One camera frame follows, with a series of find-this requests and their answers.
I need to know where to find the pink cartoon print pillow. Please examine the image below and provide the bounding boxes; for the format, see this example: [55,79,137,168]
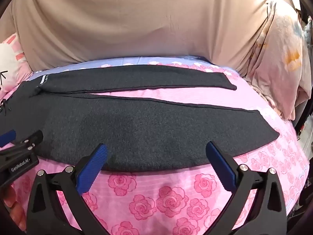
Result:
[0,32,33,101]

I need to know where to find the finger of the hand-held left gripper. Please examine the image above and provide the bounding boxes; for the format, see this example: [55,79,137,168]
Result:
[0,129,17,148]
[0,130,44,155]

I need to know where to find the dark grey pants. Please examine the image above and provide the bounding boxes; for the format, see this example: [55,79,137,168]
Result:
[0,65,280,173]

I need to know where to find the beige blanket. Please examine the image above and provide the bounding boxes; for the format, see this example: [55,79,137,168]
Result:
[11,0,277,72]

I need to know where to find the person's left hand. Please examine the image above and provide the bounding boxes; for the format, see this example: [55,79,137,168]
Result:
[4,185,27,230]

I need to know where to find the pale floral pillow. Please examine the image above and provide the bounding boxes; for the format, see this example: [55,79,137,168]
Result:
[241,0,310,121]

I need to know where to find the pink rose print bedsheet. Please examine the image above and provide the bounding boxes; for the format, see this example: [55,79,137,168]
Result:
[0,56,309,235]

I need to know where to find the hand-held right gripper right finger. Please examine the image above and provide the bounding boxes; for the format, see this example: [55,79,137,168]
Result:
[206,141,287,235]

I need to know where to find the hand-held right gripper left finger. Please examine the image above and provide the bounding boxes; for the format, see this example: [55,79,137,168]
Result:
[26,143,109,235]

